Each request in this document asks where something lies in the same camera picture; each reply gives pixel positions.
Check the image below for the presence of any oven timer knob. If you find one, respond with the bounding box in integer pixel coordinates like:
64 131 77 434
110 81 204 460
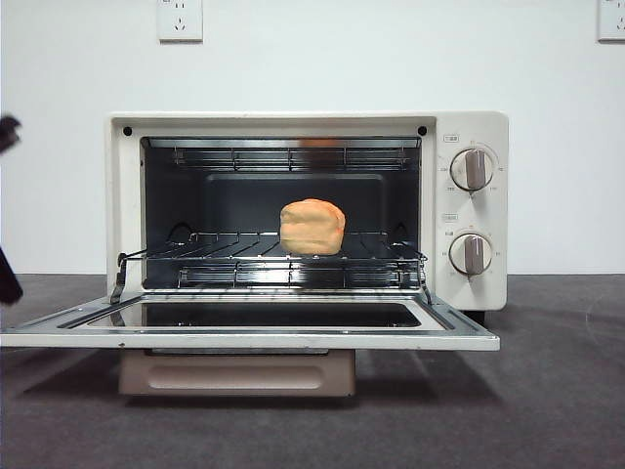
448 233 494 276

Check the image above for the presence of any golden brown bread loaf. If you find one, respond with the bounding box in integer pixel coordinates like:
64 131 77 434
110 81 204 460
278 196 347 257

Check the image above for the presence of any oven temperature knob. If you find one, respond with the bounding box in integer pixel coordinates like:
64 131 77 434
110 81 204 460
449 149 495 192

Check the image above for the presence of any metal wire oven rack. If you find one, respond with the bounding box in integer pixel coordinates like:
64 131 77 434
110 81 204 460
119 231 429 268

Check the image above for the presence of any white wall socket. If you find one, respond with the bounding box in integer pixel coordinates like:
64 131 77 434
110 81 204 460
156 0 204 43
597 0 625 43

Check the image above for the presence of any glass oven door with handle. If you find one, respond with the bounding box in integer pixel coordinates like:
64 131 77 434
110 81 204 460
0 251 502 398

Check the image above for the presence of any white Toshiba toaster oven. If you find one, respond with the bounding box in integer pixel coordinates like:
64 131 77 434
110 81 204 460
105 109 509 324

